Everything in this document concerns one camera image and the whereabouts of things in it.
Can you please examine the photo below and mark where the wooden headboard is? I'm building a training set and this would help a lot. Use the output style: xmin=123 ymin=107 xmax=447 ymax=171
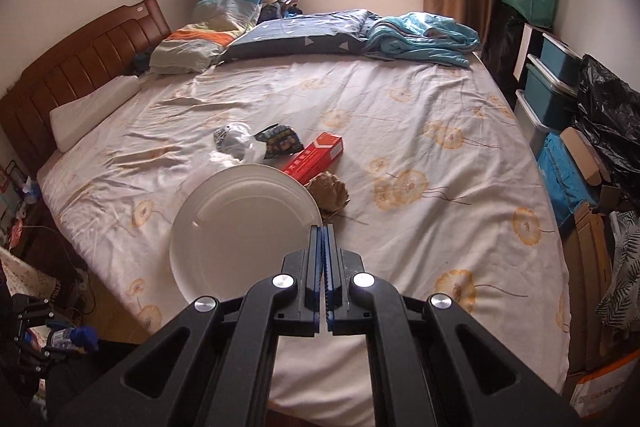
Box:
xmin=0 ymin=0 xmax=173 ymax=178

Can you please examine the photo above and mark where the orange white parcel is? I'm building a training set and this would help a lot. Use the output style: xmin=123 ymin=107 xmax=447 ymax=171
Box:
xmin=570 ymin=347 xmax=640 ymax=423

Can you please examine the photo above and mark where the dark blue pillow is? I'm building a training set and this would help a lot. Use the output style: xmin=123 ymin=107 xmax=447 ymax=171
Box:
xmin=220 ymin=9 xmax=373 ymax=62

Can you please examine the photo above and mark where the white pillow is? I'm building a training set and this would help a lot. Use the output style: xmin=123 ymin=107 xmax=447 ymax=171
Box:
xmin=49 ymin=76 xmax=142 ymax=152

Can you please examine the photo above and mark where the bed with floral sheet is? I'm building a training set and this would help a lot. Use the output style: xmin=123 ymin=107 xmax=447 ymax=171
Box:
xmin=37 ymin=52 xmax=571 ymax=427

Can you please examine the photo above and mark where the white round plate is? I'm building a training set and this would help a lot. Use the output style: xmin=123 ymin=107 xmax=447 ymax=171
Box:
xmin=169 ymin=163 xmax=323 ymax=305

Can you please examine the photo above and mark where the dark snack packet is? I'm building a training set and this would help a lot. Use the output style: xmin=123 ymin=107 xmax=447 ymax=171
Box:
xmin=254 ymin=124 xmax=305 ymax=164

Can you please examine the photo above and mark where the brown paper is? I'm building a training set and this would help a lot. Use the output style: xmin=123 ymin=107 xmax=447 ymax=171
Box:
xmin=305 ymin=172 xmax=353 ymax=223

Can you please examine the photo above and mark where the blue bag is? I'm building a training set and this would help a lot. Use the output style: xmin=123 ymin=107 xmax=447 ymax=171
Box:
xmin=537 ymin=133 xmax=591 ymax=233

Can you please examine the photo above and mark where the clear plastic bag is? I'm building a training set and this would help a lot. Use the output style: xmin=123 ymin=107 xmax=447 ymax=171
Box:
xmin=214 ymin=122 xmax=266 ymax=165

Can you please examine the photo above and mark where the teal blanket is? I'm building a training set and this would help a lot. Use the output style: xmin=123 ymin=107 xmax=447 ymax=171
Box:
xmin=361 ymin=12 xmax=483 ymax=68

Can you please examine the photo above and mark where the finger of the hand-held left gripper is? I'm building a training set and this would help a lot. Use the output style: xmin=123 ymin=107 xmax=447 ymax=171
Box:
xmin=45 ymin=326 xmax=98 ymax=355

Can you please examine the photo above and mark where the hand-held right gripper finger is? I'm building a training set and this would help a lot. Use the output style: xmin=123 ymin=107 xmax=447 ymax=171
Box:
xmin=52 ymin=225 xmax=326 ymax=427
xmin=325 ymin=225 xmax=583 ymax=427

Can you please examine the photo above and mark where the long red box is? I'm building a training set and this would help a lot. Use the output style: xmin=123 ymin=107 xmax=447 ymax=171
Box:
xmin=281 ymin=132 xmax=345 ymax=182

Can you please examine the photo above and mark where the patchwork pillow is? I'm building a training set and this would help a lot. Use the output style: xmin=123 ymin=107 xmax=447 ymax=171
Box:
xmin=149 ymin=0 xmax=265 ymax=75

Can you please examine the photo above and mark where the open cardboard box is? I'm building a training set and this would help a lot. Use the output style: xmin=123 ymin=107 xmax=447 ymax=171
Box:
xmin=560 ymin=127 xmax=621 ymax=208

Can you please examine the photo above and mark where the leaf patterned bag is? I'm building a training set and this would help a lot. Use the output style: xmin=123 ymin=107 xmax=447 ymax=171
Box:
xmin=595 ymin=209 xmax=640 ymax=333

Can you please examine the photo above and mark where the wooden nightstand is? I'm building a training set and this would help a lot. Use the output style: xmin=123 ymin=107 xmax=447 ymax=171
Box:
xmin=0 ymin=159 xmax=68 ymax=268

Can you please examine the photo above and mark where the black plastic bag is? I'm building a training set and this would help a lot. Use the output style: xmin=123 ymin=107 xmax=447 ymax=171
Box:
xmin=572 ymin=54 xmax=640 ymax=192

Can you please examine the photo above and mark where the dark clothes pile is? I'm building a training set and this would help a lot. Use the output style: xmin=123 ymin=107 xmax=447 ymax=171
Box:
xmin=259 ymin=0 xmax=303 ymax=22

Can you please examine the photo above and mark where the flattened cardboard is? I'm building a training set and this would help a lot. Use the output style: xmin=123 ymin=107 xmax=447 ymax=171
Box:
xmin=562 ymin=202 xmax=616 ymax=373

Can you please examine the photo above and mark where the dark bag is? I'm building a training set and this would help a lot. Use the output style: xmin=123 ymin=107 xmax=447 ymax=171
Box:
xmin=482 ymin=2 xmax=526 ymax=92

